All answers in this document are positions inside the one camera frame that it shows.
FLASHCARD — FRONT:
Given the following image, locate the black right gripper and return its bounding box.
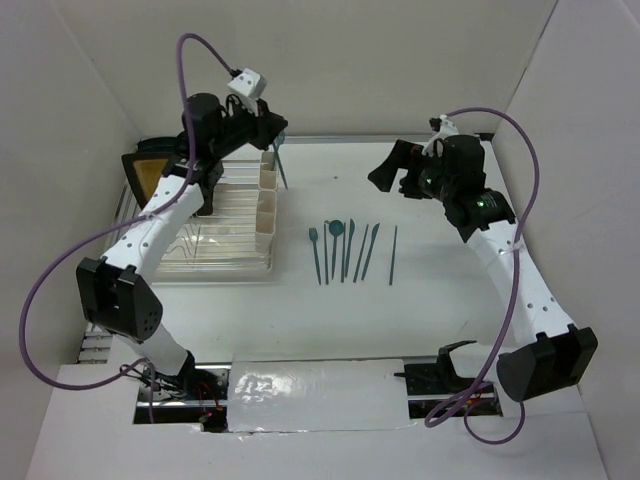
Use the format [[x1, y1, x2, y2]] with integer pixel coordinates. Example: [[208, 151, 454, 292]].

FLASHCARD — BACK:
[[367, 139, 455, 202]]

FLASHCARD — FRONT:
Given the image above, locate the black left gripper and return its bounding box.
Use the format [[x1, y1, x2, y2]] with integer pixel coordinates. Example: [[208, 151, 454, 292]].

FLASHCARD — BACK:
[[211, 97, 289, 159]]

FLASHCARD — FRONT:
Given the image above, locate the teal spoon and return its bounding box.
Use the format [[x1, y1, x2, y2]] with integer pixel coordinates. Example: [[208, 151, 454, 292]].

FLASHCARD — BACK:
[[272, 132, 289, 189], [328, 220, 344, 278]]

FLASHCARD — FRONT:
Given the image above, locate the teal chopstick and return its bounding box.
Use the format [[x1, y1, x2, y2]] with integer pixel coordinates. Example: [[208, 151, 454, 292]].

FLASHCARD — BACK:
[[340, 222, 348, 283], [352, 223, 369, 284], [388, 225, 398, 286], [323, 220, 329, 285]]

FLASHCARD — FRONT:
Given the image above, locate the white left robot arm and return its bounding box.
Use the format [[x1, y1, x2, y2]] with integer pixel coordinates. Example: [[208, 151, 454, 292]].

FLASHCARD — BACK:
[[76, 93, 288, 399]]

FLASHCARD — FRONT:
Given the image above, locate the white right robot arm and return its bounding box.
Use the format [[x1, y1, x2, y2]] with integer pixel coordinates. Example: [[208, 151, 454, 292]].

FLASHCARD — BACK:
[[368, 134, 598, 402]]

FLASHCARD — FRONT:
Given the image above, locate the cream utensil holder near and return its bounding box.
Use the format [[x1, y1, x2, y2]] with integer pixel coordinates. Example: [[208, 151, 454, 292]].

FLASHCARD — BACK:
[[255, 190, 277, 253]]

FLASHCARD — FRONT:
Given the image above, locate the small teal fork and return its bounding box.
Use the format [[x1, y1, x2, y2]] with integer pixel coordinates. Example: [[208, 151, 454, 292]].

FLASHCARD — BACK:
[[308, 227, 322, 285]]

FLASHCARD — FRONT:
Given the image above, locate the clear dish rack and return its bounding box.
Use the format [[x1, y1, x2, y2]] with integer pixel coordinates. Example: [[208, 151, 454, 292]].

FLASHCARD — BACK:
[[156, 157, 273, 283]]

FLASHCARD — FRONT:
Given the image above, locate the black framed yellow plate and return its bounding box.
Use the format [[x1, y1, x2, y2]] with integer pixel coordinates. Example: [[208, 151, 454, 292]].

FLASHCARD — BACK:
[[121, 137, 178, 208]]

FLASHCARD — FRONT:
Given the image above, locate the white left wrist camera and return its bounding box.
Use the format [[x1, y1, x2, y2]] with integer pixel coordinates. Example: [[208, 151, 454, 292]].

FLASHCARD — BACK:
[[228, 68, 267, 101]]

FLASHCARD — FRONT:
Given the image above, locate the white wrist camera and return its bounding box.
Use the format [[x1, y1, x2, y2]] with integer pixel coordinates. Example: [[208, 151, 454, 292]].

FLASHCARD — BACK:
[[429, 115, 458, 139], [228, 68, 267, 101]]

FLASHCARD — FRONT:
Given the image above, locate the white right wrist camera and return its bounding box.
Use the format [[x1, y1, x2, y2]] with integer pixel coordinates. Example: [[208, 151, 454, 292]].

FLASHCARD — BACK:
[[429, 115, 458, 139]]

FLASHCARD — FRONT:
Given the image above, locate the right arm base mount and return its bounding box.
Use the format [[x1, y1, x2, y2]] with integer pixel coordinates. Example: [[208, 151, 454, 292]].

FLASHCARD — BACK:
[[393, 340, 491, 420]]

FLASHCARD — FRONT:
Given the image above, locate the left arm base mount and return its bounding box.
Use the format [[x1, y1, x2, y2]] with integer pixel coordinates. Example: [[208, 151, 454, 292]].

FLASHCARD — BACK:
[[126, 363, 231, 433]]

